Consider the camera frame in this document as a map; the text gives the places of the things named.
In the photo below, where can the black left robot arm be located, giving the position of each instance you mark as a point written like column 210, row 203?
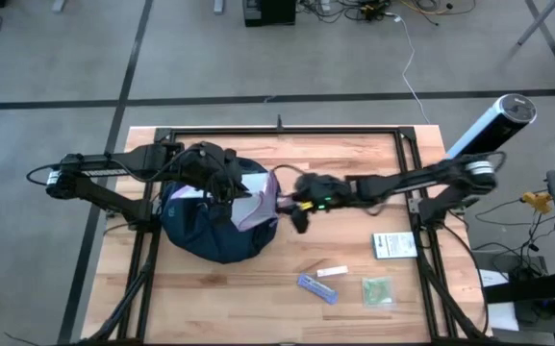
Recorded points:
column 113, row 165

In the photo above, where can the white paper sheet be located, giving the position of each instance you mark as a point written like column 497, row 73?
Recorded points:
column 498, row 317

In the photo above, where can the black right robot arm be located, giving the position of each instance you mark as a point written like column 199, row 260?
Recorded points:
column 402, row 181

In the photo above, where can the black computer tower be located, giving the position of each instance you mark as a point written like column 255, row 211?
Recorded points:
column 269, row 12

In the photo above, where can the black white cylindrical tower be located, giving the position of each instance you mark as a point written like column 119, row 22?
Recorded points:
column 493, row 127

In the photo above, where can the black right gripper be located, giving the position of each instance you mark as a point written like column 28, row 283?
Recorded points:
column 327, row 192

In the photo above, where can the white furniture foot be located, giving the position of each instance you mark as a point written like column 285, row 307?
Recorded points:
column 218, row 6
column 58, row 6

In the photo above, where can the yellow clamp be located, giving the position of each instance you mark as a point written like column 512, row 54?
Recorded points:
column 537, row 202

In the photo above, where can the yellow tag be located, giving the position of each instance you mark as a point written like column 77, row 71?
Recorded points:
column 306, row 205

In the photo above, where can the grey table leg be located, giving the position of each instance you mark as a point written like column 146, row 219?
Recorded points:
column 539, row 21

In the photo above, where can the black aluminium table frame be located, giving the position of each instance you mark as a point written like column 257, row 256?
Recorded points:
column 282, row 130

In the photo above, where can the blue printed packet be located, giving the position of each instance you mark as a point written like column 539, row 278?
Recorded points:
column 318, row 288

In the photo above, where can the black camera post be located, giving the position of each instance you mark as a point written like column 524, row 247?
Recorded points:
column 280, row 122

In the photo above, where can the green item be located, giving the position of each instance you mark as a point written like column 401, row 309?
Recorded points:
column 378, row 292

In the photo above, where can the navy blue backpack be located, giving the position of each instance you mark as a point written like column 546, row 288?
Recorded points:
column 209, row 240

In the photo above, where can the small white stick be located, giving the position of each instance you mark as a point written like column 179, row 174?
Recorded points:
column 332, row 271

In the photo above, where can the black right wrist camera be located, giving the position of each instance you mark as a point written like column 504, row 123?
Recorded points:
column 300, row 221

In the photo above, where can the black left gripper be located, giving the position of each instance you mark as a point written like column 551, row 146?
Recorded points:
column 209, row 165

